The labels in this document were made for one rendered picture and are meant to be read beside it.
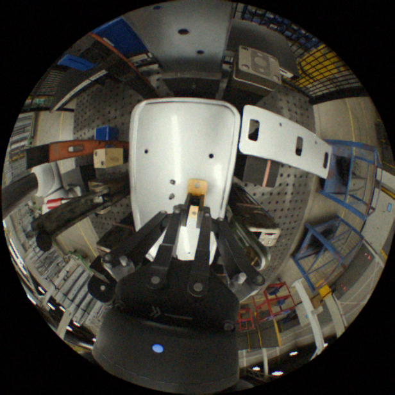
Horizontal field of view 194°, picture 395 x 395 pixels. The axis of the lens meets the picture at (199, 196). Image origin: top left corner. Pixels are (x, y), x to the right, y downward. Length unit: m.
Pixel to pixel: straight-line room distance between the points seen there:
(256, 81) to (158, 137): 0.21
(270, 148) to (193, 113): 0.16
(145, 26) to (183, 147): 0.22
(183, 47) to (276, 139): 0.24
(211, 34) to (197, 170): 0.23
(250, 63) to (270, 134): 0.14
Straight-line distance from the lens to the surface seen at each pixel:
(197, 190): 0.22
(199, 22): 0.20
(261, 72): 0.23
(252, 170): 0.26
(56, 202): 0.31
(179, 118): 0.24
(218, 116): 0.23
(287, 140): 0.28
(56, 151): 0.22
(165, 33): 0.22
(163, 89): 0.65
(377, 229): 7.93
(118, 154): 0.25
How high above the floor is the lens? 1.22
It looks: 69 degrees down
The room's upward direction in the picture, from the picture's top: 173 degrees counter-clockwise
